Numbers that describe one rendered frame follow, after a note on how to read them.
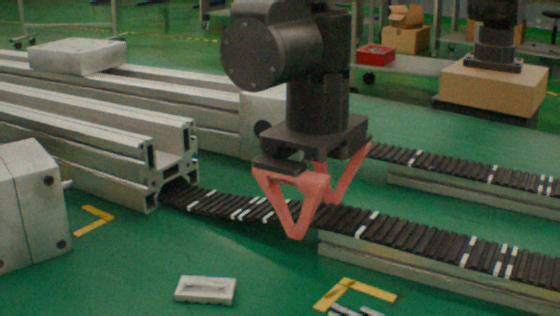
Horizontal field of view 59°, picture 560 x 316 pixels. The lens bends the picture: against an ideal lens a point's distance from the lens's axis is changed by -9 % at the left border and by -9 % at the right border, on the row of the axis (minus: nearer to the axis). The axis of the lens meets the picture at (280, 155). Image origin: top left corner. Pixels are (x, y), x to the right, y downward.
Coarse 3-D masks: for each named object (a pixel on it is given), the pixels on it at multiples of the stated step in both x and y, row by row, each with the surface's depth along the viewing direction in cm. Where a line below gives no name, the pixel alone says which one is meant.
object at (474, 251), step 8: (472, 240) 47; (464, 248) 46; (472, 248) 46; (480, 248) 45; (464, 256) 44; (472, 256) 45; (480, 256) 44; (456, 264) 44; (464, 264) 43; (472, 264) 43; (480, 264) 43
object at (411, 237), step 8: (416, 224) 50; (424, 224) 50; (408, 232) 48; (416, 232) 49; (424, 232) 49; (400, 240) 47; (408, 240) 47; (416, 240) 47; (392, 248) 47; (400, 248) 46; (408, 248) 46
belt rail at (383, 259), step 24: (336, 240) 50; (360, 240) 48; (360, 264) 49; (384, 264) 48; (408, 264) 47; (432, 264) 45; (456, 288) 45; (480, 288) 44; (504, 288) 43; (528, 288) 41; (528, 312) 42; (552, 312) 41
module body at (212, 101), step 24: (0, 72) 101; (24, 72) 95; (48, 72) 91; (120, 72) 91; (144, 72) 88; (168, 72) 86; (96, 96) 85; (120, 96) 82; (144, 96) 81; (168, 96) 77; (192, 96) 74; (216, 96) 73; (216, 120) 74; (216, 144) 75; (240, 144) 73
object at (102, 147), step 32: (0, 96) 81; (32, 96) 76; (64, 96) 74; (0, 128) 70; (32, 128) 67; (64, 128) 62; (96, 128) 60; (128, 128) 66; (160, 128) 63; (192, 128) 63; (64, 160) 65; (96, 160) 60; (128, 160) 57; (160, 160) 62; (192, 160) 65; (96, 192) 62; (128, 192) 59
